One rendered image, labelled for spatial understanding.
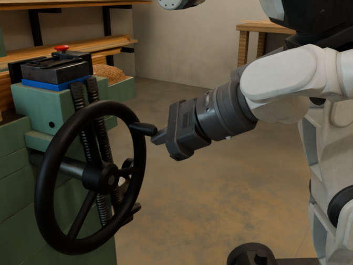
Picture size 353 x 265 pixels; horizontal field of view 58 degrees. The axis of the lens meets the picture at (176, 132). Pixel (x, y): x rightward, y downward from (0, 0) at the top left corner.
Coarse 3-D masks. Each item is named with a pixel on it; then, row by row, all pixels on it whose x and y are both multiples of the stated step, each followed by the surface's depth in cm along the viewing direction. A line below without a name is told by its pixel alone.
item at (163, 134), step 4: (160, 132) 62; (164, 132) 61; (156, 136) 63; (160, 136) 62; (164, 136) 62; (152, 140) 63; (156, 140) 63; (160, 140) 63; (164, 140) 63; (156, 144) 64; (160, 144) 64
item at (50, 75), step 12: (60, 60) 65; (84, 60) 67; (24, 72) 62; (36, 72) 60; (48, 72) 59; (60, 72) 59; (72, 72) 61; (84, 72) 64; (24, 84) 63; (36, 84) 61; (48, 84) 60; (60, 84) 59
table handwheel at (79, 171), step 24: (72, 120) 50; (96, 144) 56; (144, 144) 70; (48, 168) 47; (72, 168) 61; (96, 168) 58; (144, 168) 72; (48, 192) 48; (96, 192) 59; (48, 216) 48; (120, 216) 68; (48, 240) 50; (72, 240) 55; (96, 240) 61
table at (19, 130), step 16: (128, 80) 92; (112, 96) 87; (128, 96) 93; (0, 128) 59; (16, 128) 62; (0, 144) 60; (16, 144) 63; (32, 144) 64; (48, 144) 61; (80, 144) 65
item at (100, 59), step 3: (93, 57) 101; (96, 57) 101; (99, 57) 102; (102, 57) 103; (105, 57) 104; (93, 60) 100; (96, 60) 101; (99, 60) 102; (102, 60) 104; (105, 60) 105; (93, 63) 100; (96, 63) 101; (99, 63) 103; (102, 63) 104; (105, 63) 105
